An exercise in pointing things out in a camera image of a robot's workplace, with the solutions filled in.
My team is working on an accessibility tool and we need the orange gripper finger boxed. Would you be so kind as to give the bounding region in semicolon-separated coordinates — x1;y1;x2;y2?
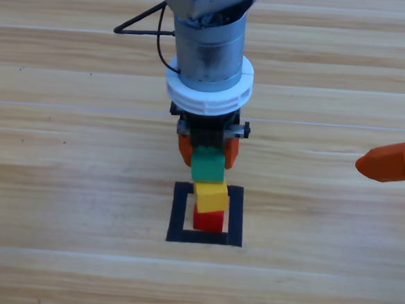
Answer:
354;133;405;184

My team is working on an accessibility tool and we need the black tape square outline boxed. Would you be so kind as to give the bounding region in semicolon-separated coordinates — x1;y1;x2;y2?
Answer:
165;180;248;248

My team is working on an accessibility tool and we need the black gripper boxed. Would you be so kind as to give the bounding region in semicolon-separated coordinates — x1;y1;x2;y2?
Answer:
166;101;252;172

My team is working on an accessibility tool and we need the yellow wooden cube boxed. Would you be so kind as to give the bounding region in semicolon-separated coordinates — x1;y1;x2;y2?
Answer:
191;178;230;217

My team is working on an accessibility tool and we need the black cable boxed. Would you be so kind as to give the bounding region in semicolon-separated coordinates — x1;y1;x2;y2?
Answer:
110;0;186;75

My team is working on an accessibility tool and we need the green wooden cube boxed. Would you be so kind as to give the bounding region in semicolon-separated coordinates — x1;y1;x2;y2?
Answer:
189;144;227;183

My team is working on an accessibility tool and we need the red wooden cube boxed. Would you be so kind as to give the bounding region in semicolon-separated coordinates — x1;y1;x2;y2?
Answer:
191;203;226;233

